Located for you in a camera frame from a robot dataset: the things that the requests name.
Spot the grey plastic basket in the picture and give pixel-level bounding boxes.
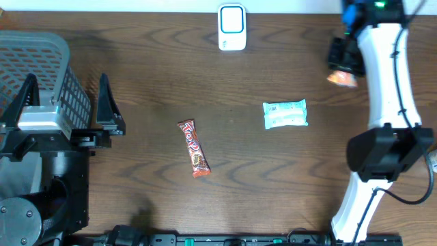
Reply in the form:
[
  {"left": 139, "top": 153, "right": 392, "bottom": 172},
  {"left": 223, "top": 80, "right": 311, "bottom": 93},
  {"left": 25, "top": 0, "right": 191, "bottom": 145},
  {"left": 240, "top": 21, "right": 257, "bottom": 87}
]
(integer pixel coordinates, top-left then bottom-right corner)
[{"left": 1, "top": 31, "right": 91, "bottom": 130}]

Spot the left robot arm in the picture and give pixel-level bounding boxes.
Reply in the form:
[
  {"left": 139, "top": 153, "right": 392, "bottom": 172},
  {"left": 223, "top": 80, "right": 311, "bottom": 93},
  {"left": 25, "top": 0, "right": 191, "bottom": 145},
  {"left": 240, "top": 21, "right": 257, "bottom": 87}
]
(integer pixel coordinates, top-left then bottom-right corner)
[{"left": 1, "top": 74, "right": 126, "bottom": 245}]

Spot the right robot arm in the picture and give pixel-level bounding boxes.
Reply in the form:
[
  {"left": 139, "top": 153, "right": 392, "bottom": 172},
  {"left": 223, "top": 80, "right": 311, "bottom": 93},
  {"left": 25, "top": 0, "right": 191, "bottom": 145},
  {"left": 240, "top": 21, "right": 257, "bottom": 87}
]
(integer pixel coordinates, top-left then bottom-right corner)
[{"left": 319, "top": 0, "right": 434, "bottom": 245}]

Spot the orange snack packet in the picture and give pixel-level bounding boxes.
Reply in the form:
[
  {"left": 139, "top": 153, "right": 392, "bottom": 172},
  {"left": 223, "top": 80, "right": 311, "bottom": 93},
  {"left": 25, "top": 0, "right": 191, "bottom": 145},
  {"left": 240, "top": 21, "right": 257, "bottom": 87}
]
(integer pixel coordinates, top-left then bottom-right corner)
[{"left": 327, "top": 70, "right": 357, "bottom": 87}]

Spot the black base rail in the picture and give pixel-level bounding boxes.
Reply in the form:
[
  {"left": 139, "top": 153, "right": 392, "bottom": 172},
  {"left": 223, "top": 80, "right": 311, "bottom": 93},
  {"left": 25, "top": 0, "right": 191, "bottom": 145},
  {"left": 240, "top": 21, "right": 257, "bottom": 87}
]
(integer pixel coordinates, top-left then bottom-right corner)
[{"left": 73, "top": 224, "right": 404, "bottom": 246}]

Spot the white barcode scanner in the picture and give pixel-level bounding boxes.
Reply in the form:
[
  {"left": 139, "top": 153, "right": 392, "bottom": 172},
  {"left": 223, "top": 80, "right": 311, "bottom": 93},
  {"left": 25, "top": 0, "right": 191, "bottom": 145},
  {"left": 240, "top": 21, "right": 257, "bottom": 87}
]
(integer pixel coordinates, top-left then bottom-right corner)
[{"left": 217, "top": 3, "right": 247, "bottom": 51}]

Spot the green lid jar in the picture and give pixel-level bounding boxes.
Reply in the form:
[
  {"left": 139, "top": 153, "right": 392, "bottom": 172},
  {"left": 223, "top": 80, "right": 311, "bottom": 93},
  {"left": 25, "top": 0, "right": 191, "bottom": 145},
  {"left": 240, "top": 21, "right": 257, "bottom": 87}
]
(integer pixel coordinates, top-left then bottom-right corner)
[{"left": 428, "top": 150, "right": 437, "bottom": 173}]

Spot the mint green wipes pack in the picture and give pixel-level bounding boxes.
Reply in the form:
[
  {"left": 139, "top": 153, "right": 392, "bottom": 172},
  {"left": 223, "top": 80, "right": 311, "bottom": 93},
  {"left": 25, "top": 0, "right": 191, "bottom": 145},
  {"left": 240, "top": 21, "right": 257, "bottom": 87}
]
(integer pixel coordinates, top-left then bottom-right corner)
[{"left": 262, "top": 99, "right": 308, "bottom": 130}]

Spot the red Top chocolate bar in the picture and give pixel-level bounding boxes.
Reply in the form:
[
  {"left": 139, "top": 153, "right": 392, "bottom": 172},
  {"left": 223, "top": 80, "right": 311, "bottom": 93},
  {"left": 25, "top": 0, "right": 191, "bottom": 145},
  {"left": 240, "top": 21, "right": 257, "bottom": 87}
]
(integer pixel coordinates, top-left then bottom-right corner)
[{"left": 178, "top": 120, "right": 211, "bottom": 178}]

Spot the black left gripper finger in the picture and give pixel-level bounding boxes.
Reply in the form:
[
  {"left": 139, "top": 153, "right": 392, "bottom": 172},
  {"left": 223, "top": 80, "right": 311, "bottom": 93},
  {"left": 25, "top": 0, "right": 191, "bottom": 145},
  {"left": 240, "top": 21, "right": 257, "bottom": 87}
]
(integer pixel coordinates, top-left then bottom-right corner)
[
  {"left": 96, "top": 73, "right": 125, "bottom": 130},
  {"left": 1, "top": 73, "right": 40, "bottom": 128}
]

